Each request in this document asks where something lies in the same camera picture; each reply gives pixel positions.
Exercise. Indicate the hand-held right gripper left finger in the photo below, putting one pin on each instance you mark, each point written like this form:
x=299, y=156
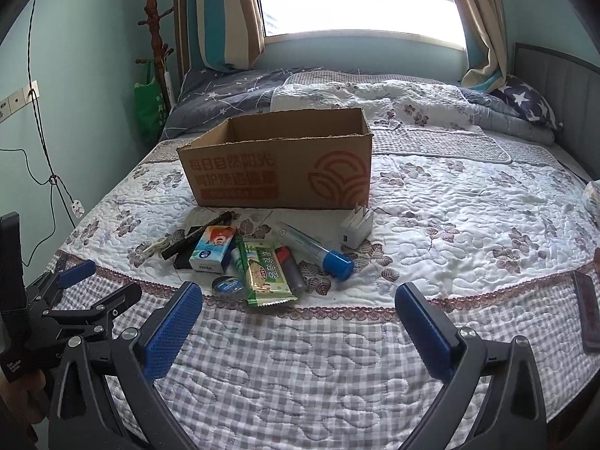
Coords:
x=173, y=328

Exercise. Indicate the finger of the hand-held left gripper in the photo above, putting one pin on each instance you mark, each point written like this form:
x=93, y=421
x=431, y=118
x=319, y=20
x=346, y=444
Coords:
x=75, y=274
x=108, y=304

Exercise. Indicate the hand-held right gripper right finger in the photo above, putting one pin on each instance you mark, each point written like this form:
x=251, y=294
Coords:
x=426, y=333

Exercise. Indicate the dark combination lock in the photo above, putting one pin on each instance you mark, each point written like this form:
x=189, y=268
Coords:
x=182, y=261

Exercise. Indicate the printed tissue pack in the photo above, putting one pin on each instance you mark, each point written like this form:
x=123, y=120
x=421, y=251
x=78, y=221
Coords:
x=213, y=248

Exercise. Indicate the green seaweed snack packet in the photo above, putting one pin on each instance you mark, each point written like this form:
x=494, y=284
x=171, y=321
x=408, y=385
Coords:
x=265, y=272

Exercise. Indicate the white charger plug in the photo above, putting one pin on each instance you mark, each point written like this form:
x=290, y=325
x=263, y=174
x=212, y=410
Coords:
x=354, y=232

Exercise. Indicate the red lighter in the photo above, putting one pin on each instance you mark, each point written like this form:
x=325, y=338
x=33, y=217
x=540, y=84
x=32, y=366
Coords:
x=290, y=269

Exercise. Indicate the clear tube with blue cap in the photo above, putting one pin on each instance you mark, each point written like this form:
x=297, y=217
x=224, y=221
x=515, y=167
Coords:
x=304, y=243

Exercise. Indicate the brown cardboard box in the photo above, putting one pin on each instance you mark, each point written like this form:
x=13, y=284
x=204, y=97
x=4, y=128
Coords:
x=243, y=173

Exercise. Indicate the person's left hand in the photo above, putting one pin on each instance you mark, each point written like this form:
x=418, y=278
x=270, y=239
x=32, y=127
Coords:
x=26, y=398

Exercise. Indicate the small round blue tin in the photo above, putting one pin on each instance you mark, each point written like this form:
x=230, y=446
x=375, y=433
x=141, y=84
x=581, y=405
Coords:
x=227, y=287

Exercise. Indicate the white clip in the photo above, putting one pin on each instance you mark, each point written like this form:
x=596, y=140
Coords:
x=157, y=247

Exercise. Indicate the white lip balm stick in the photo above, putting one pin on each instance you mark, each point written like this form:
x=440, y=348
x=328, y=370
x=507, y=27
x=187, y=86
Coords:
x=236, y=260

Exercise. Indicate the black pen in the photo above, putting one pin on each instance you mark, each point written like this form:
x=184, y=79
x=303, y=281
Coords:
x=216, y=221

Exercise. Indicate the dark smartphone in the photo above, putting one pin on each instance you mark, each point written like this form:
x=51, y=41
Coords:
x=588, y=311

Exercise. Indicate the green shopping bag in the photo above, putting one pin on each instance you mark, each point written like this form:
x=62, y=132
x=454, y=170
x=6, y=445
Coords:
x=147, y=108

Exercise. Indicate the pale crumpled cloth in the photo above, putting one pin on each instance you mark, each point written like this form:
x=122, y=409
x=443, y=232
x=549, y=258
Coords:
x=593, y=199

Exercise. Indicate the blue-grey quilt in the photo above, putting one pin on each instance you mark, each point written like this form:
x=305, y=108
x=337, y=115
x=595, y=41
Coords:
x=497, y=112

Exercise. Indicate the grey star-print blanket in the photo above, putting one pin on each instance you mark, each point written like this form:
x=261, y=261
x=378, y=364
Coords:
x=225, y=93

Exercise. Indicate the folded floral quilt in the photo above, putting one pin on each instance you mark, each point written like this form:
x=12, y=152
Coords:
x=356, y=96

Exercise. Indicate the navy star-print pillow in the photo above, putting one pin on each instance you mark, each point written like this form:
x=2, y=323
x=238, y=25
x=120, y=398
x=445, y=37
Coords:
x=525, y=98

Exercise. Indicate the wooden coat rack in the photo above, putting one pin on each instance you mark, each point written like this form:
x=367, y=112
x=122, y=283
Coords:
x=152, y=9

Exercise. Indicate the grey padded headboard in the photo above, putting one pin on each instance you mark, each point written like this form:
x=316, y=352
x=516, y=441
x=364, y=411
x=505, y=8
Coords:
x=562, y=75

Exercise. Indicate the striped curtain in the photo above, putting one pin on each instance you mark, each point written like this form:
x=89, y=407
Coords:
x=220, y=14
x=478, y=18

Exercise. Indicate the window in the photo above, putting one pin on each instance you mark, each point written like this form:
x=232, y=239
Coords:
x=356, y=4

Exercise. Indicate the wall socket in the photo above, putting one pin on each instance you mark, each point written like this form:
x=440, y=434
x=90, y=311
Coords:
x=16, y=99

